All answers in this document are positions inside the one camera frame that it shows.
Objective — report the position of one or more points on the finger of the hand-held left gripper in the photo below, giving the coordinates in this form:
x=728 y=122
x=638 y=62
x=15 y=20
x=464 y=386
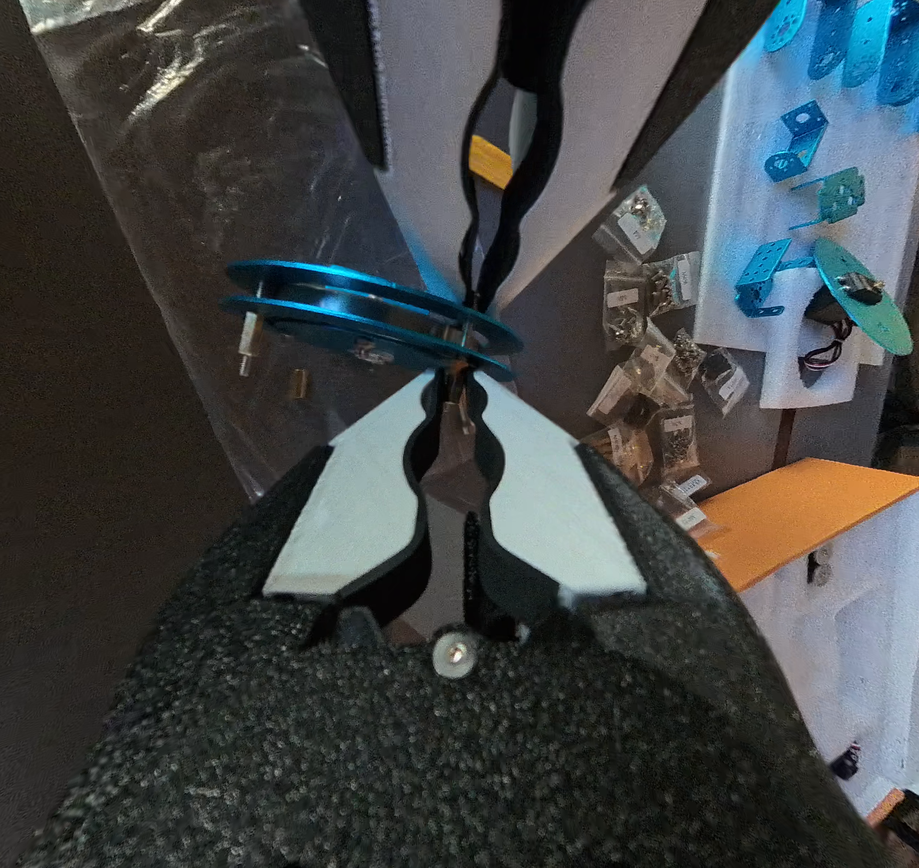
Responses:
x=617 y=93
x=423 y=93

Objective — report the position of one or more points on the orange white cardboard box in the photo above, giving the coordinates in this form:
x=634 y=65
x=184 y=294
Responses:
x=790 y=509

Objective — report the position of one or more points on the grey desk with wooden edge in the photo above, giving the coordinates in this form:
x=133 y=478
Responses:
x=72 y=380

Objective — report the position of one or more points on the clear plastic bag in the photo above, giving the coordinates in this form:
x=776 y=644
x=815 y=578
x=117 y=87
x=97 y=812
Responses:
x=215 y=129

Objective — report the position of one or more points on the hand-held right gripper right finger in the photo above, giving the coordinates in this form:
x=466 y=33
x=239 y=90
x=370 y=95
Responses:
x=553 y=516

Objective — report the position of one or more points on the white foam sheet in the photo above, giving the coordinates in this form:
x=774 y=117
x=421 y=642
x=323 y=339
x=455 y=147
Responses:
x=747 y=164

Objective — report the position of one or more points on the long dark metal screw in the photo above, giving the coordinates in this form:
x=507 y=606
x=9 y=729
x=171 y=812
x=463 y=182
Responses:
x=470 y=326

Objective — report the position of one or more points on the blue round servo plate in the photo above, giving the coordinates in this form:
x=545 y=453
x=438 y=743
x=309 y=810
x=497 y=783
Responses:
x=869 y=315

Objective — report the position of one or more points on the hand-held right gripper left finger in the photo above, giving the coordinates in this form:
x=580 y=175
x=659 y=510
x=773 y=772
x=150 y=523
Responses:
x=352 y=516

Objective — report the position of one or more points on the brass hex standoff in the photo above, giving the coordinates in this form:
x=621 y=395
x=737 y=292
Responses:
x=298 y=385
x=459 y=412
x=246 y=351

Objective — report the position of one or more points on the pile of small hardware bags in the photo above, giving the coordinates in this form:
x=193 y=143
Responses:
x=646 y=351

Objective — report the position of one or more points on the blue round metal turntable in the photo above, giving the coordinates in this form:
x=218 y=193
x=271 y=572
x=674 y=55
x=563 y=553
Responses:
x=301 y=304

